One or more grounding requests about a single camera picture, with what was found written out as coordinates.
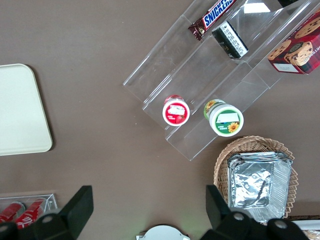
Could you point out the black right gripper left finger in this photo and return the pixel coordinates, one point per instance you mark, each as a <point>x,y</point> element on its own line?
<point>72,212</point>

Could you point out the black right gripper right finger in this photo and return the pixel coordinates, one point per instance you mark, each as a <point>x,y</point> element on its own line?
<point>220,215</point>

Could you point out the green lid gum jar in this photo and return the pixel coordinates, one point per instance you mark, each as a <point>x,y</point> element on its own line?
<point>226,121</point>

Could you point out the red lid gum jar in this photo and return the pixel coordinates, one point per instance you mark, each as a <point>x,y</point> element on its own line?
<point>175,113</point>

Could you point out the beige plastic tray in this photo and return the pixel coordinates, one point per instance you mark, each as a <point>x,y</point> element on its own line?
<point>20,110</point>

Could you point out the clear acrylic bottle rack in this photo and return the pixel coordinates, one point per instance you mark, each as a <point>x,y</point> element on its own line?
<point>51,200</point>

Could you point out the red cola bottle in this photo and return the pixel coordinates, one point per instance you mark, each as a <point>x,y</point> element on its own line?
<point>10,211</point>
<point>32,210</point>

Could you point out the stack of foil containers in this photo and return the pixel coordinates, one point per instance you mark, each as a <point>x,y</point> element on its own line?
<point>255,182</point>

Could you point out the wicker basket with foil containers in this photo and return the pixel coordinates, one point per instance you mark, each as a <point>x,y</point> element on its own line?
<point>222,160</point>

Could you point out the clear acrylic stepped stand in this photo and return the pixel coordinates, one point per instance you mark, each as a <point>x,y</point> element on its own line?
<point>200,75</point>

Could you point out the small black box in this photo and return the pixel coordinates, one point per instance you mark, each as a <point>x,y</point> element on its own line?
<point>230,40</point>

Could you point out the red tartan cookie box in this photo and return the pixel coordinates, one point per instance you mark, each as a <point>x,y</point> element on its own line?
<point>300,50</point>

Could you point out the Snickers chocolate bar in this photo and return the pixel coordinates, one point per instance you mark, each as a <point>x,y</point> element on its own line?
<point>215,16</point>

